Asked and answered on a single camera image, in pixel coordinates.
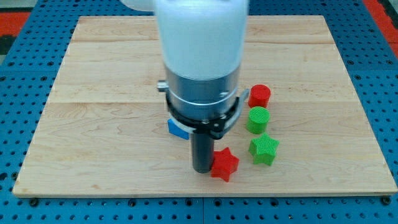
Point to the wooden board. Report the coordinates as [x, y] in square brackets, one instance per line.
[103, 132]

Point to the green cylinder block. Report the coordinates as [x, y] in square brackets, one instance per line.
[258, 118]

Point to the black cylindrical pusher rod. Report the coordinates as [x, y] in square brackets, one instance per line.
[202, 147]

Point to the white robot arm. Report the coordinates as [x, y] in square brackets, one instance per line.
[202, 45]

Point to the red cylinder block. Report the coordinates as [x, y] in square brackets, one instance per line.
[259, 96]

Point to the green star block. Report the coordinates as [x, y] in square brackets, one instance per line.
[263, 149]

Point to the red star block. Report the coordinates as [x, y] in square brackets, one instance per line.
[224, 164]

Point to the blue block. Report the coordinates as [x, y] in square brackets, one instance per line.
[176, 131]

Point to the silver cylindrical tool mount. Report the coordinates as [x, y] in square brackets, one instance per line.
[207, 106]

